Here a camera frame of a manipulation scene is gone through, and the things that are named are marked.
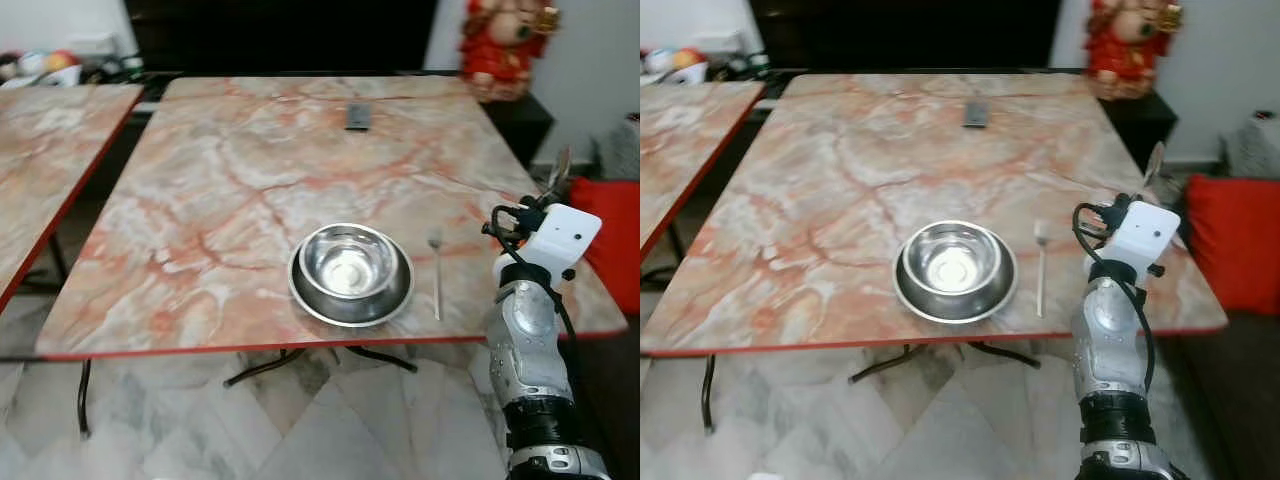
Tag black metal table legs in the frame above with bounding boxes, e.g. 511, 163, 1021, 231
700, 341, 1042, 435
76, 344, 420, 439

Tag red plush figurine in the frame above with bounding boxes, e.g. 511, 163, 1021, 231
459, 0, 562, 102
1085, 0, 1185, 101

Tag small marble side table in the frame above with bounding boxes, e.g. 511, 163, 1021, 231
640, 80, 767, 257
0, 84, 145, 313

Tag steel plate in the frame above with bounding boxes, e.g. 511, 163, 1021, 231
288, 236, 415, 329
893, 232, 1020, 325

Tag red cushion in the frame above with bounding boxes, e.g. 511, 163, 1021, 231
567, 177, 641, 317
1182, 174, 1280, 319

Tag steel fork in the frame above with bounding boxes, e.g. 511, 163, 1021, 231
428, 230, 445, 322
1033, 220, 1050, 319

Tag black side table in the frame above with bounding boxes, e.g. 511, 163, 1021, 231
1100, 90, 1180, 172
480, 92, 557, 172

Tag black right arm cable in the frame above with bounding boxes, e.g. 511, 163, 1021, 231
1072, 202, 1159, 399
482, 205, 583, 406

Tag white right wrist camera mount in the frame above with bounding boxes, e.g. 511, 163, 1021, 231
1089, 200, 1183, 283
496, 204, 604, 289

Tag grey fabric bundle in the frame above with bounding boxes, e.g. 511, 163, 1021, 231
1224, 111, 1280, 182
596, 114, 641, 182

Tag steel spoon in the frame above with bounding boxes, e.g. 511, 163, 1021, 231
1141, 141, 1167, 201
546, 147, 574, 205

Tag steel bowl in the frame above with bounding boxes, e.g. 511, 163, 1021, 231
902, 220, 1005, 297
298, 222, 403, 301

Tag colourful toy pile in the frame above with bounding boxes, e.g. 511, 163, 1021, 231
641, 45, 712, 87
0, 49, 83, 90

